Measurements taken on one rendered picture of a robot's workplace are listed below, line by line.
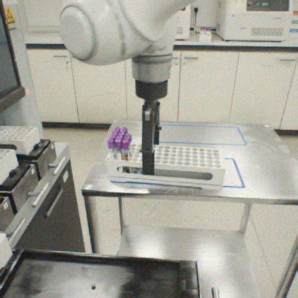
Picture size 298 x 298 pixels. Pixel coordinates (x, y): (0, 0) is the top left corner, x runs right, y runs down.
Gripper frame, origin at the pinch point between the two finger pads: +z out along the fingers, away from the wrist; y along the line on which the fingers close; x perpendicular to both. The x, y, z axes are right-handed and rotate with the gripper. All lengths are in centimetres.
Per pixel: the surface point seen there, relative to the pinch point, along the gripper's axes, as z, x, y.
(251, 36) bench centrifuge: -7, -61, 201
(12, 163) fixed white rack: 3.5, 38.6, -3.3
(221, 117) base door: 69, -45, 199
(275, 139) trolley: 5.6, -39.2, 26.0
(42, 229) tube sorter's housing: 28.6, 35.1, -3.0
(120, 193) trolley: 5.9, 6.6, -9.2
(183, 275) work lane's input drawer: 5.7, -9.6, -30.2
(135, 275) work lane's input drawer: 7.1, -1.1, -30.4
